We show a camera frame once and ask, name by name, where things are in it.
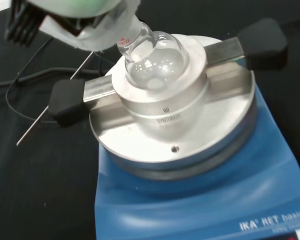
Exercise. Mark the clear round-bottom glass flask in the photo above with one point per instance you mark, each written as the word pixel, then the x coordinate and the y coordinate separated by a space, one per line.
pixel 160 60

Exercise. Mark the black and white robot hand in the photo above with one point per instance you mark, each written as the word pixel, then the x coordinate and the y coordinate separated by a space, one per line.
pixel 65 7

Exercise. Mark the black cloth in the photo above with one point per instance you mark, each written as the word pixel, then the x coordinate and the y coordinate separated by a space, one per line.
pixel 40 187

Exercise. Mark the thin metal probe rod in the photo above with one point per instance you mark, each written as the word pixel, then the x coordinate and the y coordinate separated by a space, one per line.
pixel 55 97

